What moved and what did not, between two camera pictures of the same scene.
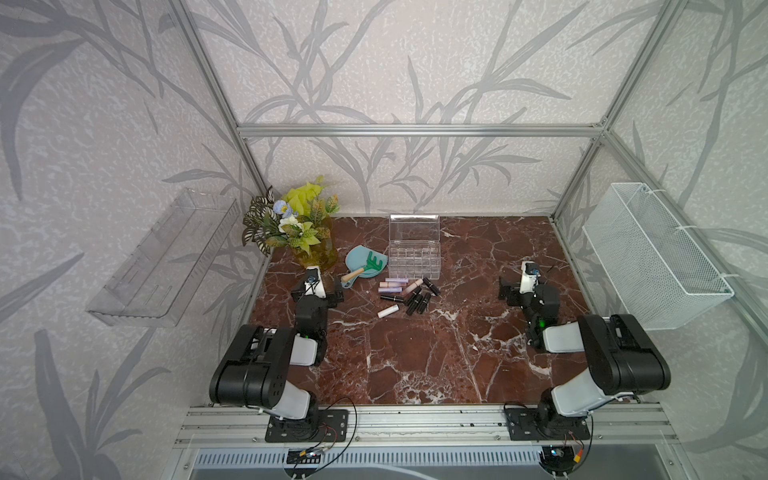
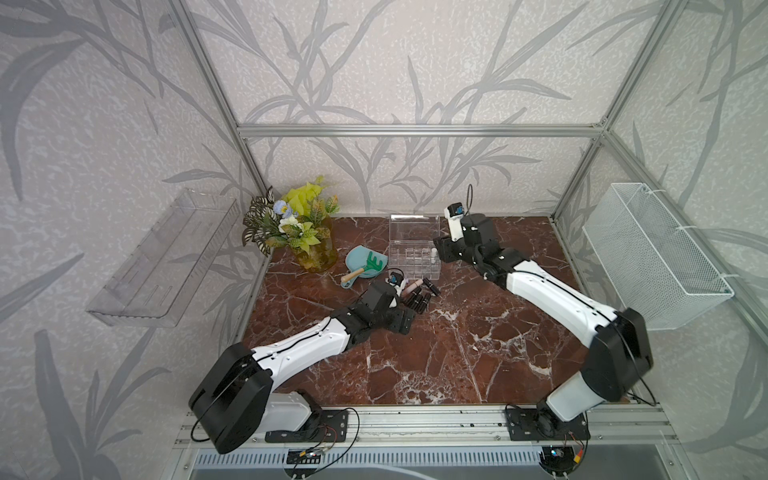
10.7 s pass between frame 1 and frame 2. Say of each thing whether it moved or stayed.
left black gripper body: moved
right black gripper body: moved
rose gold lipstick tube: stayed
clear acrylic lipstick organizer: stayed
